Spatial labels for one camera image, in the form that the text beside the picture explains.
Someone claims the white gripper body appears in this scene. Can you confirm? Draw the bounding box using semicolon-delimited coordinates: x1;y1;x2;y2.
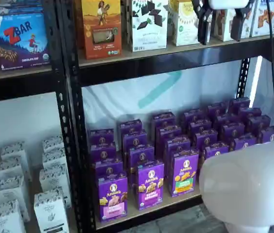
208;0;250;10

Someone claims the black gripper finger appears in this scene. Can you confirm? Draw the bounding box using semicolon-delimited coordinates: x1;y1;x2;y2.
191;0;213;46
230;0;256;42

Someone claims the purple Annie's box pink patch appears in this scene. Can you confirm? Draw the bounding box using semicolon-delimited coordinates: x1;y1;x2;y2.
90;142;117;164
94;158;124;182
97;176;129;223
87;128;115;147

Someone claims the orange pretzel crackers cheddar box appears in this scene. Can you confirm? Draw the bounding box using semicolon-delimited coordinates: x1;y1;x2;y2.
211;8;252;42

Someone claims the white Simple Mills bars box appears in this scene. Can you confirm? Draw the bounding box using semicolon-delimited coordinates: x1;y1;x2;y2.
167;0;201;47

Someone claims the blue crackers sea salt box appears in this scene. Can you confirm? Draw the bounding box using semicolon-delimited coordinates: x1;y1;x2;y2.
249;0;274;38

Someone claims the white Simple Mills chocolate box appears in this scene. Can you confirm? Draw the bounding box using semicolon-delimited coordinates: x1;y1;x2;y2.
131;0;169;52

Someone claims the black metal shelf rack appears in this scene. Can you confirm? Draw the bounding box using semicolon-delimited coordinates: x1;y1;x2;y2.
59;0;274;233

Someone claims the wooden shelf board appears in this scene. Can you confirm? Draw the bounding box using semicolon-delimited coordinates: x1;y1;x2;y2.
0;65;55;83
78;30;274;68

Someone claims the purple Annie's box brown patch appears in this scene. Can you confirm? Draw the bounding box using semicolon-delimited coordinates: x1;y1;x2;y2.
214;113;238;128
206;102;229;117
230;134;258;151
220;122;246;143

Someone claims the purple Annie's box yellow patch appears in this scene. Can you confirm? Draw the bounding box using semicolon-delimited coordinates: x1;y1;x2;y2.
188;118;213;136
203;142;230;166
194;129;219;156
181;108;206;127

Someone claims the orange Revival box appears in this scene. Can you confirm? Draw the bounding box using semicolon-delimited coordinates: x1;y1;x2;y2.
81;0;123;61

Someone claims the purple Annie's box green patch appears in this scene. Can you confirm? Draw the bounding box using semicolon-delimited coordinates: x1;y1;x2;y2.
170;148;200;198
151;112;177;133
158;125;183;146
164;136;192;170

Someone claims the purple Annie's box, yellow label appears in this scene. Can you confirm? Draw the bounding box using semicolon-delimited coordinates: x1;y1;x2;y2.
136;159;165;211

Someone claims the blue Z Bar box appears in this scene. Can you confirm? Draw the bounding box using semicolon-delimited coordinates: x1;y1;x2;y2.
0;13;52;71
0;0;44;16

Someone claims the white tall carton box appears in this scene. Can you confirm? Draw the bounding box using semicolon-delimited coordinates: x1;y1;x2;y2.
33;188;70;233
38;164;72;208
41;135;65;152
0;200;28;233
0;175;31;222
0;157;29;182
0;141;26;164
41;147;67;170

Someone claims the white boxes group lower left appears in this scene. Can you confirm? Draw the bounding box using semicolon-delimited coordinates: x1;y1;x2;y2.
0;0;72;233

